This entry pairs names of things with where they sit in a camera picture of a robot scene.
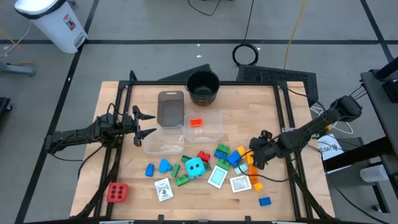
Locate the clear plastic container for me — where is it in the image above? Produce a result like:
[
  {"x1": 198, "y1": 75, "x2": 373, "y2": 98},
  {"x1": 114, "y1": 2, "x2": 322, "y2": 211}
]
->
[
  {"x1": 183, "y1": 111, "x2": 224, "y2": 143},
  {"x1": 143, "y1": 124, "x2": 185, "y2": 156}
]

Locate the black coiled cable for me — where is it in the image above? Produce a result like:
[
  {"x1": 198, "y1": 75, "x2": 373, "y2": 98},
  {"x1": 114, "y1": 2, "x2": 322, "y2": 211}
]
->
[{"x1": 231, "y1": 0, "x2": 260, "y2": 67}]

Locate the black perforated panel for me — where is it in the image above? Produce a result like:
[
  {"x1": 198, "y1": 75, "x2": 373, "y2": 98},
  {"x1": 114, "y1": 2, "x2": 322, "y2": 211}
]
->
[{"x1": 236, "y1": 64, "x2": 319, "y2": 107}]

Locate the white paper sheet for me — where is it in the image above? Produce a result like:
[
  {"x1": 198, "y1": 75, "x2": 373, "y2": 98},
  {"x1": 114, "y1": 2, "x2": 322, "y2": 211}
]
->
[{"x1": 317, "y1": 133, "x2": 345, "y2": 161}]

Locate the dark metal stand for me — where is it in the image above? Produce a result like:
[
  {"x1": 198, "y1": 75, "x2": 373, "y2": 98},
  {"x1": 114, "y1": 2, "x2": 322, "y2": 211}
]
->
[{"x1": 323, "y1": 136, "x2": 398, "y2": 215}]

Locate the red foam die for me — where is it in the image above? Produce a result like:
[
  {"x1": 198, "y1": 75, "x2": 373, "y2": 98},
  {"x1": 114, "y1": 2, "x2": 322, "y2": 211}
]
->
[{"x1": 106, "y1": 182, "x2": 129, "y2": 203}]

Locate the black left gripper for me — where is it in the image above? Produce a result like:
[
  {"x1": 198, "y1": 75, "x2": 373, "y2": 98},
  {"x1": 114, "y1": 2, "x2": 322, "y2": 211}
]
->
[{"x1": 122, "y1": 105, "x2": 158, "y2": 147}]

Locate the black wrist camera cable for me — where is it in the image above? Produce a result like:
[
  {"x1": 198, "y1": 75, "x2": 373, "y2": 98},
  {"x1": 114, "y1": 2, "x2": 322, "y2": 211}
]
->
[{"x1": 239, "y1": 148, "x2": 293, "y2": 184}]

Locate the grey white card deck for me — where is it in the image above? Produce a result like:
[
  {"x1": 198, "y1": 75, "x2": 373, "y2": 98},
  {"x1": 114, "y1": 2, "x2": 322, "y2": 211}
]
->
[{"x1": 229, "y1": 175, "x2": 252, "y2": 194}]

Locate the smoky grey plastic container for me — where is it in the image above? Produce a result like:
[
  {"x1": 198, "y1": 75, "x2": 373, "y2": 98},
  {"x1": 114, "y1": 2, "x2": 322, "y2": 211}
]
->
[{"x1": 157, "y1": 90, "x2": 185, "y2": 128}]

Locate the yellow cable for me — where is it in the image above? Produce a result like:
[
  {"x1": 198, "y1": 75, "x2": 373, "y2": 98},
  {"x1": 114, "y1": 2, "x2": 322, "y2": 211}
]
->
[{"x1": 283, "y1": 0, "x2": 308, "y2": 70}]

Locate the black side desk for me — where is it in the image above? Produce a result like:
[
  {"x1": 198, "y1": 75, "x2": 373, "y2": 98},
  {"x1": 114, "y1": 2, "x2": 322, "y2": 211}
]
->
[{"x1": 360, "y1": 57, "x2": 398, "y2": 156}]

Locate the light blue toy brick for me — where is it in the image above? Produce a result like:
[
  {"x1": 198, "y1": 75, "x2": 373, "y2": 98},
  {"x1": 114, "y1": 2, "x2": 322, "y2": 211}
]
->
[{"x1": 159, "y1": 159, "x2": 173, "y2": 174}]

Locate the white card deck black print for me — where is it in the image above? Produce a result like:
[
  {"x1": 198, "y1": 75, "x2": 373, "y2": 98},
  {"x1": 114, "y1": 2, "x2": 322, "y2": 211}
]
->
[{"x1": 154, "y1": 177, "x2": 174, "y2": 202}]

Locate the black caster base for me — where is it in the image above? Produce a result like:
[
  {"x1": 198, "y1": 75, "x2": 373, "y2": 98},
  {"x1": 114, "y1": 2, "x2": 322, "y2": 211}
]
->
[{"x1": 0, "y1": 96, "x2": 13, "y2": 121}]

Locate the black triangular panel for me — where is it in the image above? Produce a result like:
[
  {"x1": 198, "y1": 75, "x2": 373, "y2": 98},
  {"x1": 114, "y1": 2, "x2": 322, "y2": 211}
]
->
[{"x1": 157, "y1": 63, "x2": 213, "y2": 82}]

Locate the black floor cable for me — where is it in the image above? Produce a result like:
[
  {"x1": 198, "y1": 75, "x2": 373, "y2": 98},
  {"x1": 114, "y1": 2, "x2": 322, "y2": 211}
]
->
[{"x1": 187, "y1": 0, "x2": 222, "y2": 17}]

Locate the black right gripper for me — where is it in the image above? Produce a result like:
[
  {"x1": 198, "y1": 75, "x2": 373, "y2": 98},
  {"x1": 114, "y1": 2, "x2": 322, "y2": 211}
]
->
[{"x1": 252, "y1": 129, "x2": 282, "y2": 171}]

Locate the grey stand foot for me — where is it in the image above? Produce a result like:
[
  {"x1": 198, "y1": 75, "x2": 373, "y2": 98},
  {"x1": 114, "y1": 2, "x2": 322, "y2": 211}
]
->
[{"x1": 0, "y1": 60, "x2": 37, "y2": 77}]

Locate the black pumpkin face bucket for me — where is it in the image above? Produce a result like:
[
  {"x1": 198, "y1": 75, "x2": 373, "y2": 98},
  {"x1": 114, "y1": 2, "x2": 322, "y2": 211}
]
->
[{"x1": 185, "y1": 70, "x2": 221, "y2": 106}]

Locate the grey cylinder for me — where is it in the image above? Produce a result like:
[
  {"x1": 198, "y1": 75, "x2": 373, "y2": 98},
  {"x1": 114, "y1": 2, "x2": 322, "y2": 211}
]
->
[{"x1": 359, "y1": 164, "x2": 390, "y2": 184}]

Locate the teal foam die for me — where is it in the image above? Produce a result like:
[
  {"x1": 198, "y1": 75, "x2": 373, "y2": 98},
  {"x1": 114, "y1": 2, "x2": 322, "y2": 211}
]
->
[{"x1": 185, "y1": 157, "x2": 206, "y2": 180}]

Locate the teal card deck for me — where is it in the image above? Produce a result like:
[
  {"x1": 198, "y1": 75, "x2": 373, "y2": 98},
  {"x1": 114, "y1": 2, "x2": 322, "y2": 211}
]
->
[{"x1": 207, "y1": 165, "x2": 229, "y2": 189}]

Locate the white trash bin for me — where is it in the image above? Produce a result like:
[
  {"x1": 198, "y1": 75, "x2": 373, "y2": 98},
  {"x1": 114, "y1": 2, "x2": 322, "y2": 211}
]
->
[{"x1": 14, "y1": 0, "x2": 89, "y2": 54}]

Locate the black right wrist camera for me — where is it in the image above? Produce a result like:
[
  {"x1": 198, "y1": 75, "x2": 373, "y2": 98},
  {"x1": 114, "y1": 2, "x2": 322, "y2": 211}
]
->
[{"x1": 248, "y1": 136, "x2": 265, "y2": 151}]

